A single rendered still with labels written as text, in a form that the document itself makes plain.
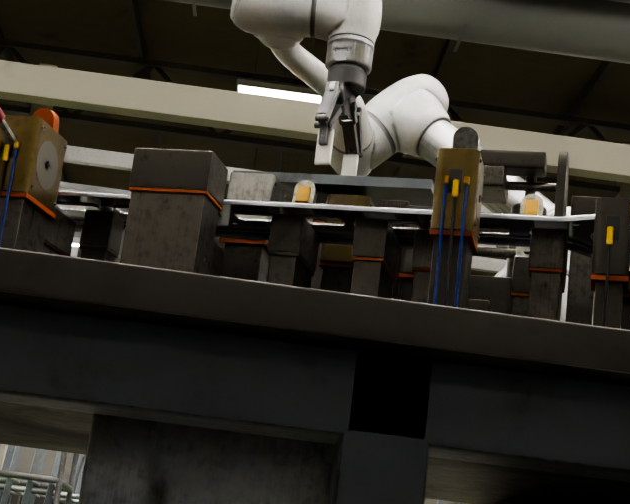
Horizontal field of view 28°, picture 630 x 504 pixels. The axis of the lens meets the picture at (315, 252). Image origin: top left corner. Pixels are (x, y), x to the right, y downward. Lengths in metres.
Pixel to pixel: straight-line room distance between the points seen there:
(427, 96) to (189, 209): 1.26
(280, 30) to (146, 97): 5.85
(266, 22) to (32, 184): 0.75
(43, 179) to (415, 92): 1.27
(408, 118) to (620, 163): 5.62
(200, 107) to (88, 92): 0.73
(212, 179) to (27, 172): 0.27
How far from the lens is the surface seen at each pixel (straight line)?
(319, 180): 2.26
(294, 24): 2.44
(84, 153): 9.50
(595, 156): 8.44
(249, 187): 2.12
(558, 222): 1.85
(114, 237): 2.03
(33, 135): 1.88
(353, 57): 2.39
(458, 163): 1.71
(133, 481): 1.38
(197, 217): 1.78
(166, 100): 8.26
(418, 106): 2.93
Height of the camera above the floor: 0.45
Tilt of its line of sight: 15 degrees up
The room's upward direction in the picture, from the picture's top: 7 degrees clockwise
